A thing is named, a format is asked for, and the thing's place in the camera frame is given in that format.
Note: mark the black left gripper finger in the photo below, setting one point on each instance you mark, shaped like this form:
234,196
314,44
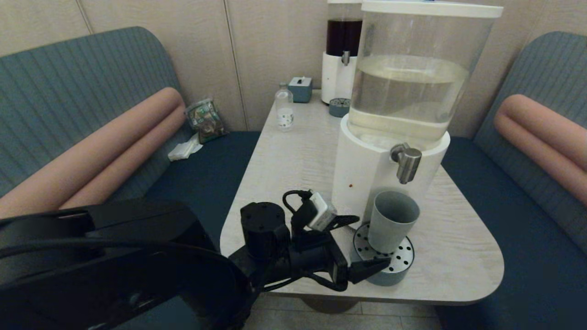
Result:
364,270
343,221

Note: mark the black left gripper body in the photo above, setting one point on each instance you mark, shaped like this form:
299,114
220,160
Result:
316,259

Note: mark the grey-blue plastic cup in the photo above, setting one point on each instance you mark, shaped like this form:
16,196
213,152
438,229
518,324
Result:
392,224

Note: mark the metal water dispenser tap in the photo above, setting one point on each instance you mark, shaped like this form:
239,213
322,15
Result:
408,165

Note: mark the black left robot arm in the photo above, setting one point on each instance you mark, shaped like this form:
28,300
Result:
114,256

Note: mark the round blue perforated drip tray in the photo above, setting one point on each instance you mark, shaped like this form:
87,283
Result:
399,270

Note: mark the clear water dispenser white base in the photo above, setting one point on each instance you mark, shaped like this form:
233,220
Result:
367,174

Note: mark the small round blue drip tray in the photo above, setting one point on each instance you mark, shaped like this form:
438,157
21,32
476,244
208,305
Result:
339,110

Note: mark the small clear plastic bottle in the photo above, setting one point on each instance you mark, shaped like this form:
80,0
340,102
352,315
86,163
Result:
284,113

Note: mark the blue tissue box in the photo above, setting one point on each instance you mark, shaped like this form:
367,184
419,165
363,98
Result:
300,90

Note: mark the dark drink dispenser white base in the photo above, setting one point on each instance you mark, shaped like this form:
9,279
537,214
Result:
335,78

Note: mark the small metal drink dispenser tap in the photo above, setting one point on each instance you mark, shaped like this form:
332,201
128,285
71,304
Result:
346,58

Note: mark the crumpled snack bag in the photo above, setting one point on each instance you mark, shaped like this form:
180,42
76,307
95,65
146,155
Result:
206,120

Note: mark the crumpled white napkin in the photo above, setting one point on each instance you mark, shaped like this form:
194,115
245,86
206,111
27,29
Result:
183,150

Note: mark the pink bolster cushion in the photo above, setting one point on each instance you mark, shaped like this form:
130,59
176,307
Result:
541,133
114,151

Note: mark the white water dispenser lid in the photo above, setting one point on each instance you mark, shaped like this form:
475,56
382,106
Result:
431,9

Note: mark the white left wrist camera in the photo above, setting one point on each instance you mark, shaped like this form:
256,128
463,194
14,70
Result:
321,213

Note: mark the table pedestal base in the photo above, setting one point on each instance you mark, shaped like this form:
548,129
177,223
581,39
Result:
330,306

